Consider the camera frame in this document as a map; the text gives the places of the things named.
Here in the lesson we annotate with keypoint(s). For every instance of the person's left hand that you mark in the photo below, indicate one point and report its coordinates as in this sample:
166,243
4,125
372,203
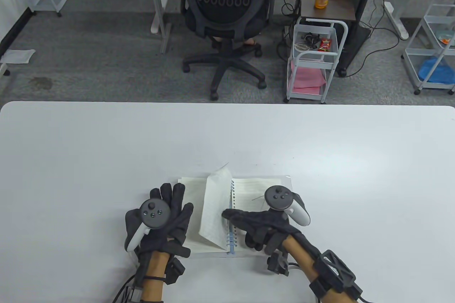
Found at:
179,217

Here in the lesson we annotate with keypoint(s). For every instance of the person's right hand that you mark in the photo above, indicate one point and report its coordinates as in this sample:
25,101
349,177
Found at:
265,223

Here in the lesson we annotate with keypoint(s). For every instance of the white spiral notebook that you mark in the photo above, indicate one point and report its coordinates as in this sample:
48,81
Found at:
249,193

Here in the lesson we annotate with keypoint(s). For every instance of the person's left forearm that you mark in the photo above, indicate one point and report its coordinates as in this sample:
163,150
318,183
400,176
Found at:
153,285

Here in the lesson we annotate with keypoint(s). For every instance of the person's right forearm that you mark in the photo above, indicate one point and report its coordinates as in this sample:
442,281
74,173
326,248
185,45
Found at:
302,253

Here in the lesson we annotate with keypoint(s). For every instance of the grey white left controller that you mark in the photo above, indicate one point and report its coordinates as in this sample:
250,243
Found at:
154,213

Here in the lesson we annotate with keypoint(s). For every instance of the grey white controller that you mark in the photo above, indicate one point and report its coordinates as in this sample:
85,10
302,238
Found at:
154,213
279,198

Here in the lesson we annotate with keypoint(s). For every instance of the grey white right controller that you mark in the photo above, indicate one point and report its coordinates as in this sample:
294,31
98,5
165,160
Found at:
279,198

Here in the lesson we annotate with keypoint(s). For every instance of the black right wrist sensor box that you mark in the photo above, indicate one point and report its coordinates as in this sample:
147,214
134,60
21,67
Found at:
278,264

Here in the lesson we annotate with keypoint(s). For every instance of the black wrist sensor box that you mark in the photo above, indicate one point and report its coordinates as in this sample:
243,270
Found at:
278,264
175,270

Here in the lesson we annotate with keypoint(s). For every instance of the black left wrist sensor box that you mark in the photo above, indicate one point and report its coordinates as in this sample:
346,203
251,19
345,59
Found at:
175,270

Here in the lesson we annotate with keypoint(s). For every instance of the pink cloth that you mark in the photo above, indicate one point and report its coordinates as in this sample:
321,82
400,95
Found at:
307,77

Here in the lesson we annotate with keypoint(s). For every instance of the small white rolling cart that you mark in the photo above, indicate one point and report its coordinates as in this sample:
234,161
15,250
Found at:
312,58

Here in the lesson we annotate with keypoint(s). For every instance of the red snack packet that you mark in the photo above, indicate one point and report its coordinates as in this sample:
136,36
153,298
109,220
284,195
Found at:
324,44

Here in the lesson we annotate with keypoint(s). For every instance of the black office chair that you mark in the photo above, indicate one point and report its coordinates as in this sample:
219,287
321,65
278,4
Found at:
224,15

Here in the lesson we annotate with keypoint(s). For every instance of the white desk leg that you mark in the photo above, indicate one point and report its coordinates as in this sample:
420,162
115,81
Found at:
396,20
156,4

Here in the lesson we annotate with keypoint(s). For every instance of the dark wooden side table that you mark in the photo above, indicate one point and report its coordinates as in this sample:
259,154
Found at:
337,8

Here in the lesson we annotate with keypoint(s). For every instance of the white paper on floor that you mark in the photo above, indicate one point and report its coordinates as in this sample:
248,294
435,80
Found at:
17,56

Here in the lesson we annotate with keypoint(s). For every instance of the blue plastic bag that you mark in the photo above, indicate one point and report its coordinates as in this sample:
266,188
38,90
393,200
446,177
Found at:
435,70

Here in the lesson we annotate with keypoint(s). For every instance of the orange teal packet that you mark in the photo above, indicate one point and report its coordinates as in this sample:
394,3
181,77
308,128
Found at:
446,37

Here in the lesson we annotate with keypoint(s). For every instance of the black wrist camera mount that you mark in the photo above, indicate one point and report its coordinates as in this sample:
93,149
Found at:
334,271

